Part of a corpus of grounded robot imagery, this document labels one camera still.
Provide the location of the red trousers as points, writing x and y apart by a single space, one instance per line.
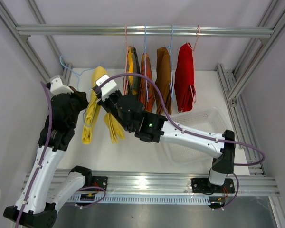
184 79

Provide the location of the white plastic basket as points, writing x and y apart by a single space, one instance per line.
209 120

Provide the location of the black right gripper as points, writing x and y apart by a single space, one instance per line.
104 104

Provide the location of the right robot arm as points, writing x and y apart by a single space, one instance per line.
150 127

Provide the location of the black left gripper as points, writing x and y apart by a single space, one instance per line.
81 96

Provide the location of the orange brown camouflage trousers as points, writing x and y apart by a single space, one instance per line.
142 93

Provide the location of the pink hanger of yellow camouflage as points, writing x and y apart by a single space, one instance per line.
126 59

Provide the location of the pink hanger of red trousers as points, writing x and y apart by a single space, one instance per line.
192 87

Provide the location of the yellow grey camouflage trousers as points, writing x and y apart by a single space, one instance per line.
132 83

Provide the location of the blue hanger of brown trousers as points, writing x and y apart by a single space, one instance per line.
169 48

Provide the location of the blue hanger of orange camouflage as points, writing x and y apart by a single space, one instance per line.
145 47

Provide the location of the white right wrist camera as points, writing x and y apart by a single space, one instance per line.
107 88

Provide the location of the slotted cable duct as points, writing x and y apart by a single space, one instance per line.
140 199

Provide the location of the aluminium frame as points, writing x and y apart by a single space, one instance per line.
268 37

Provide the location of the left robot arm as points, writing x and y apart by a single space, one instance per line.
36 208

